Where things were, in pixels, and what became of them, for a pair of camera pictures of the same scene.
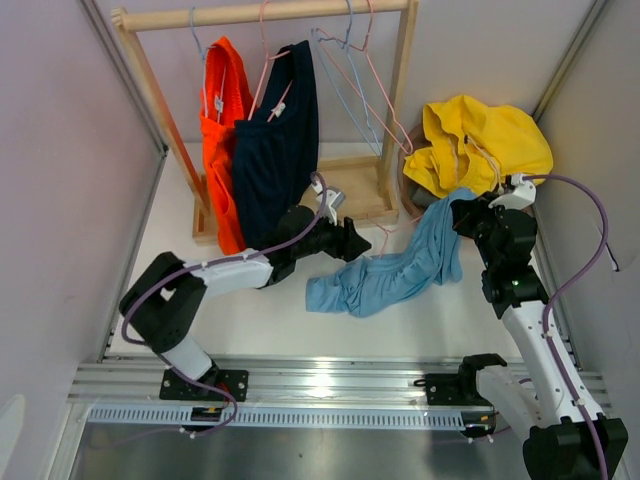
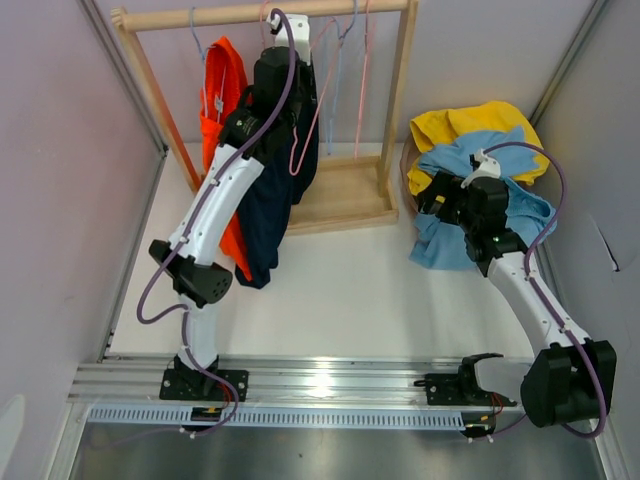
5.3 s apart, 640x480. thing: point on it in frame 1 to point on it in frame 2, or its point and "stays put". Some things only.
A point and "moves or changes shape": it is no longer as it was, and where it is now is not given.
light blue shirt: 432,255 to 528,213
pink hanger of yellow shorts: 318,31 moves or changes shape
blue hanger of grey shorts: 314,36 to 340,37
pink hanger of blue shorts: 387,232 to 294,166
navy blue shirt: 277,155 stays put
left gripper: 347,245 to 305,73
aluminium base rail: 308,381 stays put
